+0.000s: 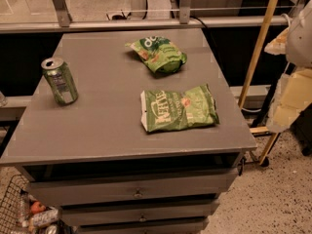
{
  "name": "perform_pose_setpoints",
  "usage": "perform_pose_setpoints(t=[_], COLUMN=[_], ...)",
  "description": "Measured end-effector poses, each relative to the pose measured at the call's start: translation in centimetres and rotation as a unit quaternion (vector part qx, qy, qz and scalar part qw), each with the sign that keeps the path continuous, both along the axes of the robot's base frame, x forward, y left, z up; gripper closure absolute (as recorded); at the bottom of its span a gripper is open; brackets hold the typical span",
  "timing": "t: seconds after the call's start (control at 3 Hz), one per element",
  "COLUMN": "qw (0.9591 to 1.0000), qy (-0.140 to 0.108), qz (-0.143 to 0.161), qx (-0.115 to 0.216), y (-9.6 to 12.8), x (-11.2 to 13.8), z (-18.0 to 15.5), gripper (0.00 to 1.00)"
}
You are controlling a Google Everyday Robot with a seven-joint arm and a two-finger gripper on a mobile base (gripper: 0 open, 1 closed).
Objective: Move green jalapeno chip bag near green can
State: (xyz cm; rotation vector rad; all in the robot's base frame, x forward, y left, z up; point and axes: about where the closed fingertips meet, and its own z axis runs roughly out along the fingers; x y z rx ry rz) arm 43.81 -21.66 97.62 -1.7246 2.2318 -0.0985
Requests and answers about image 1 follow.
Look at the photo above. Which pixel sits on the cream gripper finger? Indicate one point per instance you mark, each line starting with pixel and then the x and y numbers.
pixel 292 96

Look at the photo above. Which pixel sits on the silver can in basket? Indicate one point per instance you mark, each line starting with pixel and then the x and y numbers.
pixel 52 229

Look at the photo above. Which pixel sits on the orange fruit in basket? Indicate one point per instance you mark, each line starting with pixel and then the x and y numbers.
pixel 37 207

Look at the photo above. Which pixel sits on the green Kettle jalapeno chip bag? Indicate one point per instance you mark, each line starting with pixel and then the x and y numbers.
pixel 165 111

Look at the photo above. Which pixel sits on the grey drawer cabinet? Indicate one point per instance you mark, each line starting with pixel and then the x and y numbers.
pixel 94 160

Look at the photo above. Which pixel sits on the yellow wooden stand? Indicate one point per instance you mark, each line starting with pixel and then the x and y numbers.
pixel 250 74

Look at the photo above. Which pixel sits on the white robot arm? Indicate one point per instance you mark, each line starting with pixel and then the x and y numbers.
pixel 295 42

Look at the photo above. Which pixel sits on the black wire basket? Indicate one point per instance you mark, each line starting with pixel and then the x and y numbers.
pixel 9 210

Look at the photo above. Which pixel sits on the green apple chip bag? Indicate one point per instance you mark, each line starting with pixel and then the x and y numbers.
pixel 159 54

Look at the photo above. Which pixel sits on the green soda can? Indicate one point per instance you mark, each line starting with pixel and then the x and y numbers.
pixel 58 76

